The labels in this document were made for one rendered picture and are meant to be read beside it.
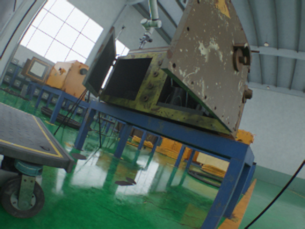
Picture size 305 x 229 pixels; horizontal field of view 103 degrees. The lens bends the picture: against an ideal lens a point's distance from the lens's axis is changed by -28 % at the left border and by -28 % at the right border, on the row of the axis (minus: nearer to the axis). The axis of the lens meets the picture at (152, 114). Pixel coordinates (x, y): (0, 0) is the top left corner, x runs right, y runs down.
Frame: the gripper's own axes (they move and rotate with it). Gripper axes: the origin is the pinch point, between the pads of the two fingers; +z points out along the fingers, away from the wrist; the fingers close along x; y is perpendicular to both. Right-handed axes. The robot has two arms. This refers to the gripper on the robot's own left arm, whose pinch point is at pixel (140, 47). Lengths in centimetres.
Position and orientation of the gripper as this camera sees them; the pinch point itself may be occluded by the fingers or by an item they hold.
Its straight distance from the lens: 205.6
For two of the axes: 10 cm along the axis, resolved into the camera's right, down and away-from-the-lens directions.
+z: -3.6, 9.3, -1.2
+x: 5.5, 1.1, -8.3
